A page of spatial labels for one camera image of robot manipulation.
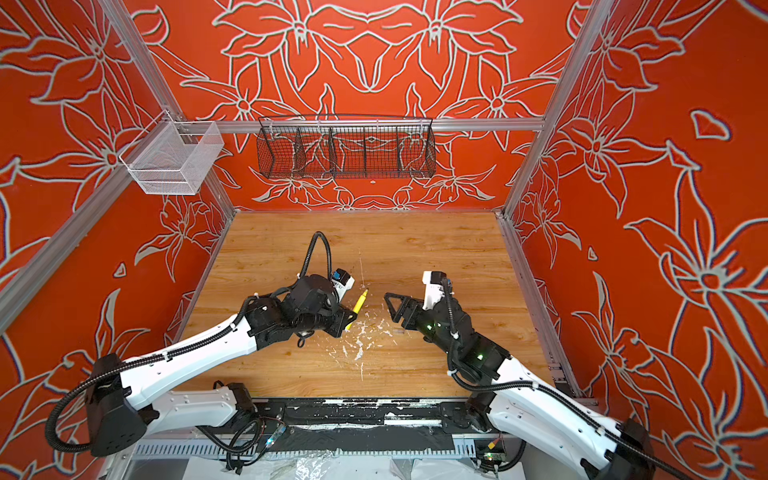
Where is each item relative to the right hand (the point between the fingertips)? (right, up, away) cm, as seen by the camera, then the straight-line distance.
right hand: (389, 298), depth 71 cm
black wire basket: (-13, +46, +28) cm, 55 cm away
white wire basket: (-68, +40, +22) cm, 82 cm away
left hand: (-8, -4, +3) cm, 10 cm away
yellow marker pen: (-8, -3, +4) cm, 9 cm away
